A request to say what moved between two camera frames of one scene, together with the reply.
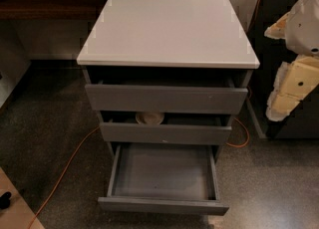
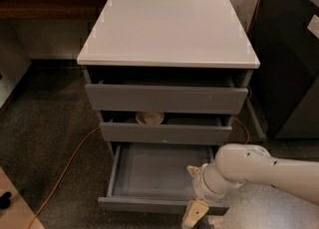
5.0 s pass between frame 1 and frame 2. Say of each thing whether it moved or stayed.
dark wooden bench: stayed
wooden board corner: stayed
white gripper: moved
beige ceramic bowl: stayed
